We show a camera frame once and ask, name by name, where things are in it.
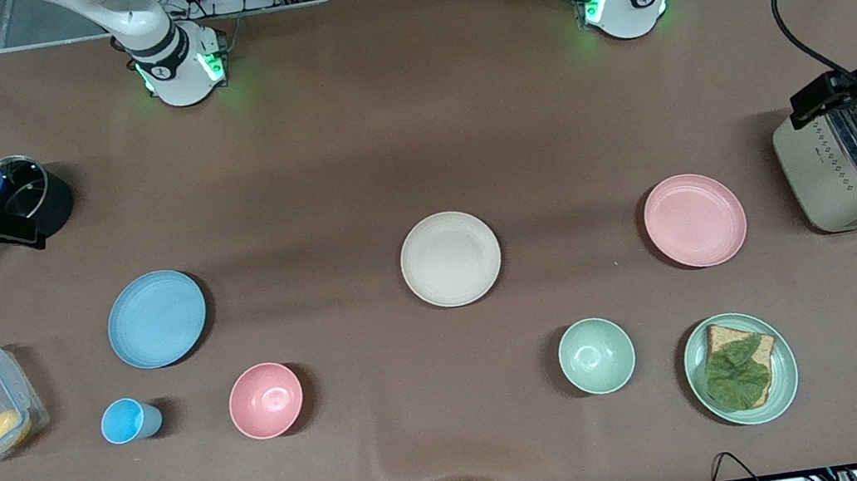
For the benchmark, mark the pink plate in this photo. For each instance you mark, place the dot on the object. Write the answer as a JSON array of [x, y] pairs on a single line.
[[695, 220]]

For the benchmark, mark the blue plate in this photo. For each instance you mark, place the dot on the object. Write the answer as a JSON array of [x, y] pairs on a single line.
[[157, 319]]

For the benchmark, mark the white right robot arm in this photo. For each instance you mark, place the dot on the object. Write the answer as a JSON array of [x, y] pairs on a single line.
[[175, 75]]

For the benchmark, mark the black round pot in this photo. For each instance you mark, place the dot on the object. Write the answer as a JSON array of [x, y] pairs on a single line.
[[54, 201]]

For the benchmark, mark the yellow food piece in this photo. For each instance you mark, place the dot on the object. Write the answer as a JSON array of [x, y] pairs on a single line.
[[4, 429]]

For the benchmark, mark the blue cup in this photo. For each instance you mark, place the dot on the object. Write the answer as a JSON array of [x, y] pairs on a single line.
[[127, 420]]

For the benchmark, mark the brown bread slice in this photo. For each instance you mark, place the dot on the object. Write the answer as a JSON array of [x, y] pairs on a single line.
[[723, 335]]

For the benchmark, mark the green plate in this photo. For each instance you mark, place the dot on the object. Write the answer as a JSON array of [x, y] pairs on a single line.
[[783, 375]]

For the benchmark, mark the green lettuce leaf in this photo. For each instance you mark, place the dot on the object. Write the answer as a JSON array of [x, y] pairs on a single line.
[[737, 377]]

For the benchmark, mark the pink bowl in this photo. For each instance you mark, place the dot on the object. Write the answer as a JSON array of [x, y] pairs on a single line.
[[266, 400]]

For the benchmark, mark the green bowl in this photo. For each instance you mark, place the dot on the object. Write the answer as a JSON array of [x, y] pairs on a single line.
[[596, 355]]

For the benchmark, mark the brown table cloth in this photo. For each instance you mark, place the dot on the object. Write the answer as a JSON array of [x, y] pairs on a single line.
[[377, 113]]

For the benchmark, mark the beige plate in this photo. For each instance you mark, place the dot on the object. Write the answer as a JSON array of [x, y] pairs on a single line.
[[450, 258]]

